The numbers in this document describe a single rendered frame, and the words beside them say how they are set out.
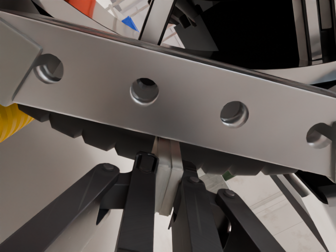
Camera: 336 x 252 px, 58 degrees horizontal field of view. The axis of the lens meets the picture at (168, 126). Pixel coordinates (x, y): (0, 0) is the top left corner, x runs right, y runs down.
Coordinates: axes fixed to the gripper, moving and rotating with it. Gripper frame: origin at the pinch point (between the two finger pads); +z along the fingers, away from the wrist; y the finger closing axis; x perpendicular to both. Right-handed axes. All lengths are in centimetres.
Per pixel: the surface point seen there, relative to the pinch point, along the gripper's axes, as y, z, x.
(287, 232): 486, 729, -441
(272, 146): 4.6, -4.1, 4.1
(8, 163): -43, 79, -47
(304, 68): 8.8, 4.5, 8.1
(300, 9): 7.9, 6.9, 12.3
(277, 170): 9.7, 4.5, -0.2
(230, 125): 2.4, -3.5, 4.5
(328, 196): 20.4, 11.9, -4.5
